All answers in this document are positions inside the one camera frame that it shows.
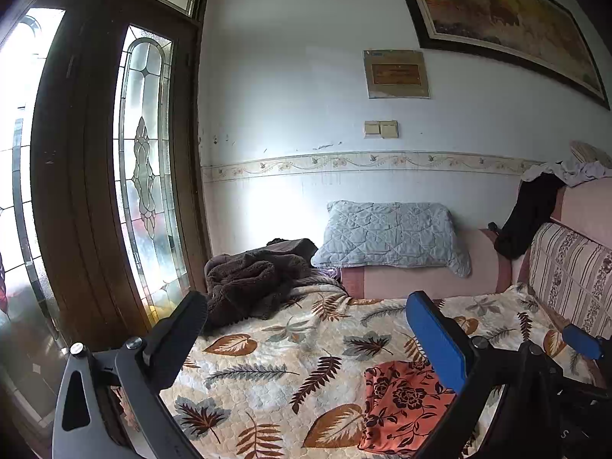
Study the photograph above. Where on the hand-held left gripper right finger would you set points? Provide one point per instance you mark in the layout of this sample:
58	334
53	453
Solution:
435	339

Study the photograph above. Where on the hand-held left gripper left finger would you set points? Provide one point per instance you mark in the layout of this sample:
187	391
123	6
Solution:
184	330

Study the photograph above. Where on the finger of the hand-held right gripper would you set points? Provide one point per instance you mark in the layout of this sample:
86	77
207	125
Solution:
581	342

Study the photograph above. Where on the orange black floral garment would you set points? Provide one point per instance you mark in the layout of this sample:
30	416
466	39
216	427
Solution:
406	406

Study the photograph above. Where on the pink sofa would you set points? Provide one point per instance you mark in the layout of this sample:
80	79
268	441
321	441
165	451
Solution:
430	282

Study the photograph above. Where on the striped floral sofa cushion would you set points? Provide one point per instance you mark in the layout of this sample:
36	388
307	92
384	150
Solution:
569	272

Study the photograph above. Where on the dark brown fleece garment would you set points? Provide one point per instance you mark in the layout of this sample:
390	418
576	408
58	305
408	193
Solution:
244	282

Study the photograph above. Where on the grey quilted pillow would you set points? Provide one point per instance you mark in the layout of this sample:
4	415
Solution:
387	234

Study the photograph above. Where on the leaf print fleece blanket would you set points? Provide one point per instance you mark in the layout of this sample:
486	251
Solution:
287	392

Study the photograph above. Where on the lilac cloth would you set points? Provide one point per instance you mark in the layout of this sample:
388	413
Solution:
327	275

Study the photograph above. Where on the white garment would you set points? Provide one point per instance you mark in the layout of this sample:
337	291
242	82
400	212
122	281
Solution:
578	172

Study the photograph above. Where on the wooden stained glass door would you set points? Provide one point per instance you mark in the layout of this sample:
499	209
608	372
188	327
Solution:
86	177

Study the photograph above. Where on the beige ribbed cloth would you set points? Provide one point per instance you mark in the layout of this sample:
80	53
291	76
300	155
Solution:
590	150

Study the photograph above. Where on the dark framed landscape painting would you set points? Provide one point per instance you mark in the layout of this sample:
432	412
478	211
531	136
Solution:
502	5

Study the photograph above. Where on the beige wall switch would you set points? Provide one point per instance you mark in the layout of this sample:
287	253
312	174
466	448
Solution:
372	128
389	129

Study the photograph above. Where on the framed wall plaque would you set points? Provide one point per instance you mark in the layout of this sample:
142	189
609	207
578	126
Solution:
396	74

